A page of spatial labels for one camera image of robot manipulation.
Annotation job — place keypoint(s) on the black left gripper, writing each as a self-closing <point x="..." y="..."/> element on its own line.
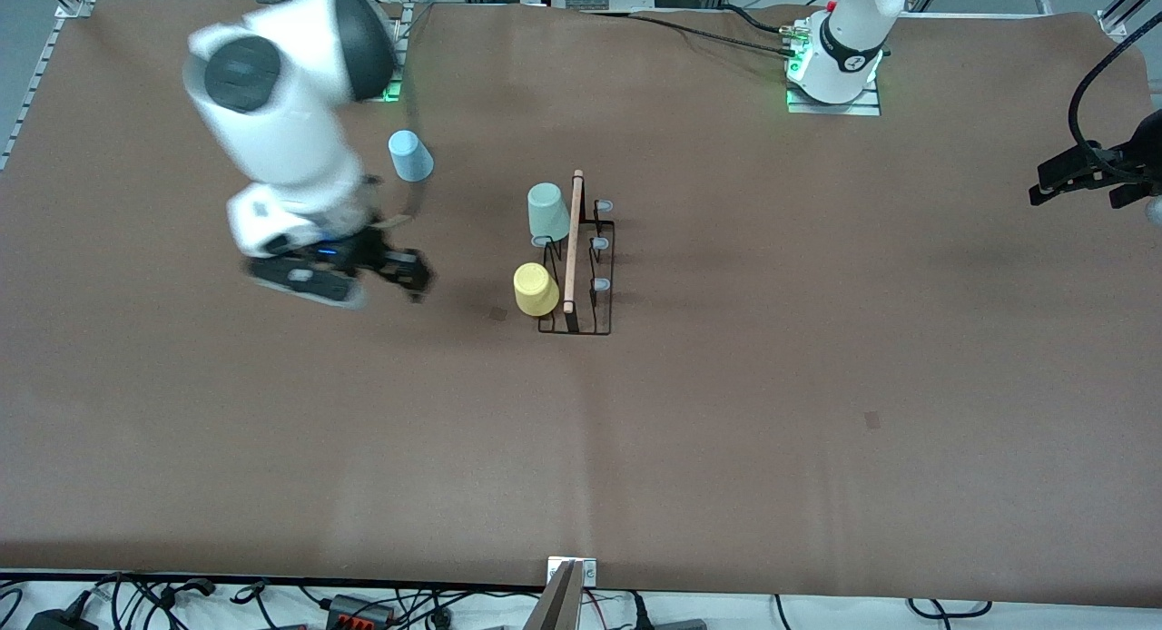
<point x="1133" y="158"/>

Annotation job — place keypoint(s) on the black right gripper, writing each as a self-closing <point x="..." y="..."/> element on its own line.
<point x="370" y="249"/>

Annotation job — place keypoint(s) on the yellow plastic cup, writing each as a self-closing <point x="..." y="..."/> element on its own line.
<point x="536" y="290"/>

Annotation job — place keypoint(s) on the mint green plastic cup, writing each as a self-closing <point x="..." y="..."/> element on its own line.
<point x="548" y="211"/>

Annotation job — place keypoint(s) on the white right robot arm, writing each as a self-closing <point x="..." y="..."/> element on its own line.
<point x="281" y="122"/>

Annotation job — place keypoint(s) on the light blue plastic cup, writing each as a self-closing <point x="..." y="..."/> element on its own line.
<point x="411" y="156"/>

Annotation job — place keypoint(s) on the brown table mat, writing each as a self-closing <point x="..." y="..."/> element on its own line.
<point x="581" y="467"/>

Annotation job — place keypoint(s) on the orange black connector block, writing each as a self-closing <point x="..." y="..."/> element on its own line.
<point x="359" y="610"/>

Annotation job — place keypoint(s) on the black power adapter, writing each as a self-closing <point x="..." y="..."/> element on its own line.
<point x="62" y="616"/>

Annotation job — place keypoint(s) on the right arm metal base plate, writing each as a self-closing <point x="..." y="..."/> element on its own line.
<point x="397" y="76"/>

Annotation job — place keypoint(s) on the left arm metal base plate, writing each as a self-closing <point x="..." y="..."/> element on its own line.
<point x="867" y="106"/>

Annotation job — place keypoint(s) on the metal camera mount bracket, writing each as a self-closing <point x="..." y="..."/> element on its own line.
<point x="570" y="585"/>

